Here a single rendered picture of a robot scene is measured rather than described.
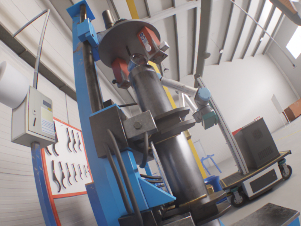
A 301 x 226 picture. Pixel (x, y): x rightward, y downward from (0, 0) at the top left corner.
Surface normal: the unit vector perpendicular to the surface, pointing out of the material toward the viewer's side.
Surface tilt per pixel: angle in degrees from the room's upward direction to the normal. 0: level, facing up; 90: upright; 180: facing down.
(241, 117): 90
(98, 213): 90
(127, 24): 180
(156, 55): 180
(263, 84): 90
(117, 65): 90
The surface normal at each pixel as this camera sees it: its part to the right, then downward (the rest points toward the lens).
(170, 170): -0.64, -0.09
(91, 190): -0.18, -0.34
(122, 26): 0.33, 0.86
